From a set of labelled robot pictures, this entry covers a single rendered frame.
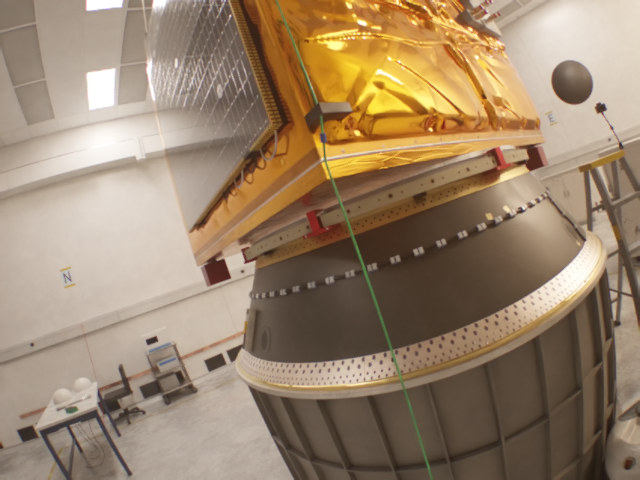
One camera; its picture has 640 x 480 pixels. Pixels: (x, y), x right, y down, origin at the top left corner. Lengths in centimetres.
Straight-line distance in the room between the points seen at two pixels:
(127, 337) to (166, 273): 136
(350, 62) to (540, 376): 115
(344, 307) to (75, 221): 565
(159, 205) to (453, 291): 577
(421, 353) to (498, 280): 34
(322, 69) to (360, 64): 14
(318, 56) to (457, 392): 106
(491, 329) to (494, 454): 48
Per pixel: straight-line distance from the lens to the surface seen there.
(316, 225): 119
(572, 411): 146
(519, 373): 115
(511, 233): 123
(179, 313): 610
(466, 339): 103
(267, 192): 106
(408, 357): 102
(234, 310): 633
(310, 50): 94
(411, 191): 114
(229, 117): 113
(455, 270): 109
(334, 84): 91
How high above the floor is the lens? 161
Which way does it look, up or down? 1 degrees up
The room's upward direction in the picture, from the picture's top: 20 degrees counter-clockwise
